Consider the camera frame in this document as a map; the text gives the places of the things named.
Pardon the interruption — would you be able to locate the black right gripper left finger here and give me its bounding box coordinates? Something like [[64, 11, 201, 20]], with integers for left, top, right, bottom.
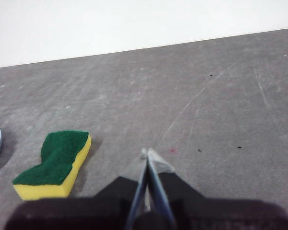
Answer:
[[4, 148, 149, 230]]

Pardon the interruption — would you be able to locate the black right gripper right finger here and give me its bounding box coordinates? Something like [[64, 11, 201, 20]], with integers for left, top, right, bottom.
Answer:
[[146, 148, 288, 230]]

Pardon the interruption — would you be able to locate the yellow sponge with green pad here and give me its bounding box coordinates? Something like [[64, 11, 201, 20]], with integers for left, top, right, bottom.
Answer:
[[12, 130, 92, 201]]

